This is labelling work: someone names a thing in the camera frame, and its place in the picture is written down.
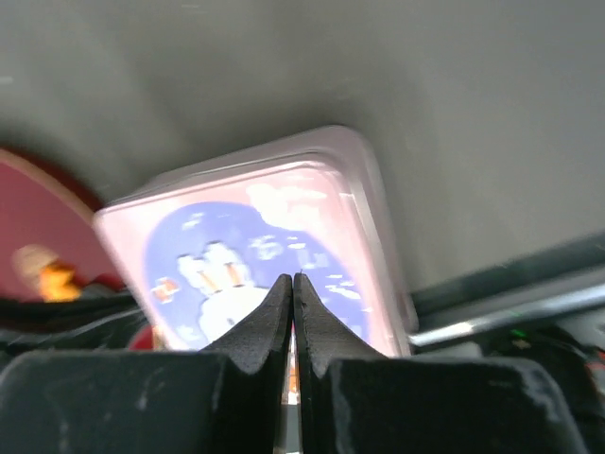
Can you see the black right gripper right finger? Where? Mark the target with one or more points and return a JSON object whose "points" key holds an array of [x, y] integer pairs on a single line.
{"points": [[355, 400]]}

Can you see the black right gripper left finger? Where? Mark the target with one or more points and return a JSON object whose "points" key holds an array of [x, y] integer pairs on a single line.
{"points": [[226, 398]]}

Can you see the silver tin lid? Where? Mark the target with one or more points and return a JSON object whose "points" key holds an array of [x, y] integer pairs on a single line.
{"points": [[200, 246]]}

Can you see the orange fish cookie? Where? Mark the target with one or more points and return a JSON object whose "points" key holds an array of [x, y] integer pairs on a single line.
{"points": [[57, 284]]}

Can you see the red round lacquer tray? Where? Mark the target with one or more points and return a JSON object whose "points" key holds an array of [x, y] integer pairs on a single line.
{"points": [[46, 217]]}

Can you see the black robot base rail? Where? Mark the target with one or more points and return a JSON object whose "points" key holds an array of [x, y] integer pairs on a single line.
{"points": [[547, 306]]}

